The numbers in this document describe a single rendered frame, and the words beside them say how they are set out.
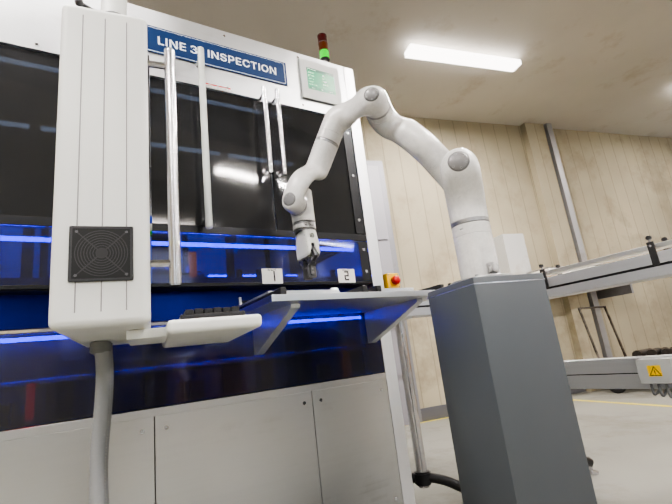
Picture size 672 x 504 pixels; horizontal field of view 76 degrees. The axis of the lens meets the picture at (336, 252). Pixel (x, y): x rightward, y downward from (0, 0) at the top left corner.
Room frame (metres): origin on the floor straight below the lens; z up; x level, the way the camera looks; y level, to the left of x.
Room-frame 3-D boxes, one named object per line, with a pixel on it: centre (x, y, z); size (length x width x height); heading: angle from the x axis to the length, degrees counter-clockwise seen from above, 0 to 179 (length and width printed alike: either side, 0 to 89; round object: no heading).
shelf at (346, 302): (1.57, 0.03, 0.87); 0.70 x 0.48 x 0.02; 122
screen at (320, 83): (1.79, -0.02, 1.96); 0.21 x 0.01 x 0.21; 122
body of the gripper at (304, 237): (1.49, 0.10, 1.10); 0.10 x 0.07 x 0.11; 32
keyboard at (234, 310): (1.12, 0.37, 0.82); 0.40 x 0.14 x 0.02; 24
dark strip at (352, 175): (1.86, -0.12, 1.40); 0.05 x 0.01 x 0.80; 122
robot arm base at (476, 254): (1.33, -0.44, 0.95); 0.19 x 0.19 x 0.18
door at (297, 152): (1.76, 0.04, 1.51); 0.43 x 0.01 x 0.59; 122
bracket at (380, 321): (1.70, -0.19, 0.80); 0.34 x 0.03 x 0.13; 32
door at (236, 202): (1.52, 0.43, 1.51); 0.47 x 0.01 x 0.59; 122
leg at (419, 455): (2.15, -0.27, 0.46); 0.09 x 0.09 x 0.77; 32
